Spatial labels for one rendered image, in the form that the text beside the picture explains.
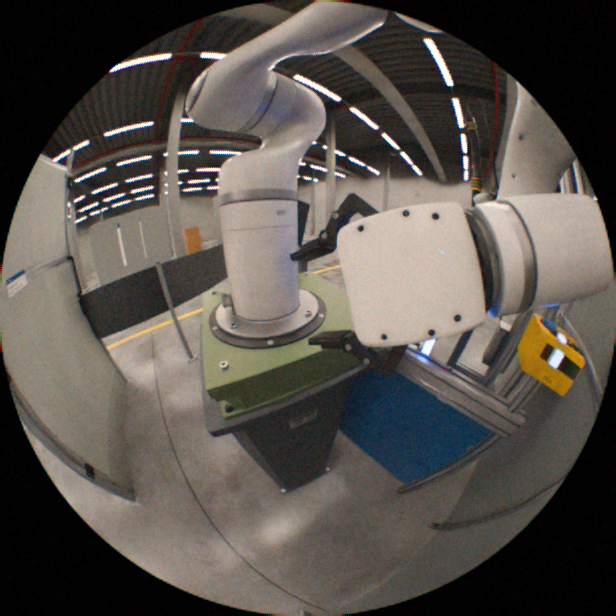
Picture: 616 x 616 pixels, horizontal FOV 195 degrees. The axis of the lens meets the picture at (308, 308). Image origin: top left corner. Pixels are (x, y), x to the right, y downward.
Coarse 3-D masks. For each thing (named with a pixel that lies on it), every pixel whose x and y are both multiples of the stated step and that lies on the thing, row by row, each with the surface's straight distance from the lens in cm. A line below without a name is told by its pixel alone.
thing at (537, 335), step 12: (528, 324) 51; (540, 324) 45; (528, 336) 48; (540, 336) 42; (552, 336) 44; (564, 336) 51; (528, 348) 45; (540, 348) 43; (564, 348) 46; (528, 360) 44; (540, 360) 45; (576, 360) 49; (528, 372) 46; (540, 372) 46; (552, 372) 47; (552, 384) 49; (564, 384) 51
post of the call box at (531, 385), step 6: (528, 378) 54; (534, 378) 51; (528, 384) 52; (534, 384) 53; (540, 384) 53; (522, 390) 54; (528, 390) 53; (534, 390) 53; (516, 396) 56; (522, 396) 54; (528, 396) 54; (510, 402) 57; (516, 402) 55; (522, 402) 55; (510, 408) 56; (516, 408) 56
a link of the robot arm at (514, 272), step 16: (480, 208) 14; (496, 208) 14; (512, 208) 14; (480, 224) 14; (496, 224) 13; (512, 224) 13; (496, 240) 12; (512, 240) 13; (528, 240) 13; (496, 256) 13; (512, 256) 12; (528, 256) 13; (496, 272) 13; (512, 272) 12; (528, 272) 13; (496, 288) 14; (512, 288) 13; (528, 288) 13; (496, 304) 15; (512, 304) 14; (528, 304) 15
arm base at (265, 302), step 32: (224, 224) 27; (256, 224) 24; (288, 224) 25; (224, 256) 30; (256, 256) 24; (288, 256) 26; (256, 288) 26; (288, 288) 27; (224, 320) 31; (256, 320) 28; (288, 320) 28
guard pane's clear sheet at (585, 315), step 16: (576, 160) 153; (560, 192) 189; (576, 192) 155; (592, 192) 131; (608, 288) 104; (560, 304) 151; (576, 304) 129; (592, 304) 113; (608, 304) 101; (576, 320) 124; (592, 320) 109; (608, 320) 98; (592, 336) 105; (608, 336) 95; (592, 352) 101; (608, 352) 92; (608, 368) 89
